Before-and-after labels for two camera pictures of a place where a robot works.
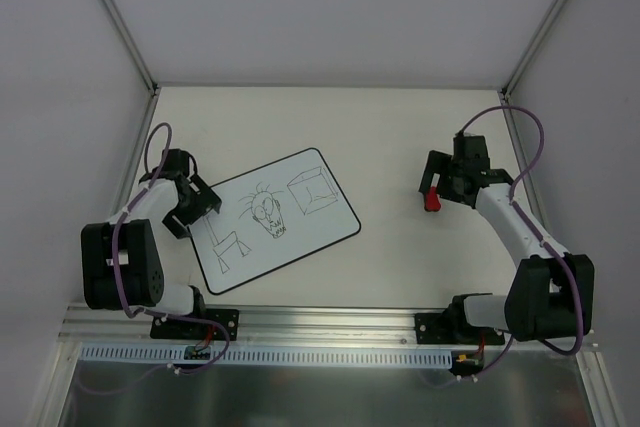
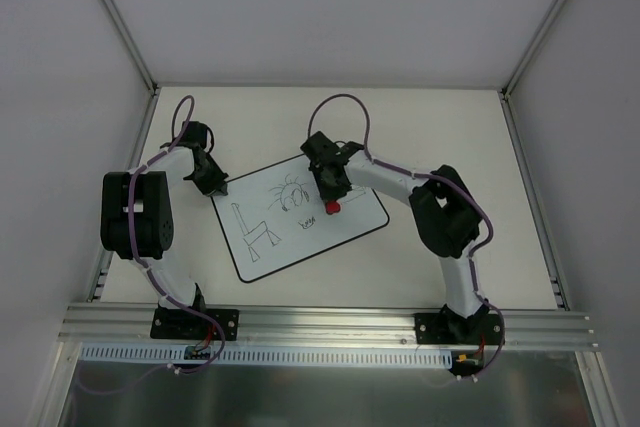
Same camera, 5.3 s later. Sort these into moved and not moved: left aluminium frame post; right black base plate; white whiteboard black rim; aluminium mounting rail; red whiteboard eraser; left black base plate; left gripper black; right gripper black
Moved: red whiteboard eraser; right gripper black; white whiteboard black rim; left gripper black
Not moved: left aluminium frame post; left black base plate; aluminium mounting rail; right black base plate
